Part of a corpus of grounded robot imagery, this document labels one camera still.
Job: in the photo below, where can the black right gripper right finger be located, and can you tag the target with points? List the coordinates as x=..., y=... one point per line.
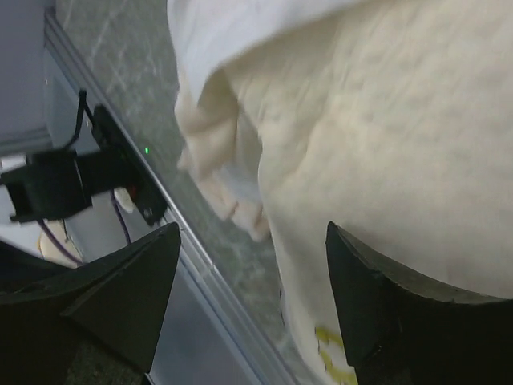
x=402, y=327

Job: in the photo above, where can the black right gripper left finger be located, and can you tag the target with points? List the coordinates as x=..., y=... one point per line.
x=96, y=324

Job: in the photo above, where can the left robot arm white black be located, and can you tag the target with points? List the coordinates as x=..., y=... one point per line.
x=49, y=186

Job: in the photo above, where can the white pillowcase with peach ruffles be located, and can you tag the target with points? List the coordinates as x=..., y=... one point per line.
x=221, y=150

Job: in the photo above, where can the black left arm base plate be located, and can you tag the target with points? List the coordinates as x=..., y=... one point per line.
x=116, y=164

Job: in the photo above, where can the cream pillow with yellow edge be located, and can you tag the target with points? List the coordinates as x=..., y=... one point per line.
x=395, y=124

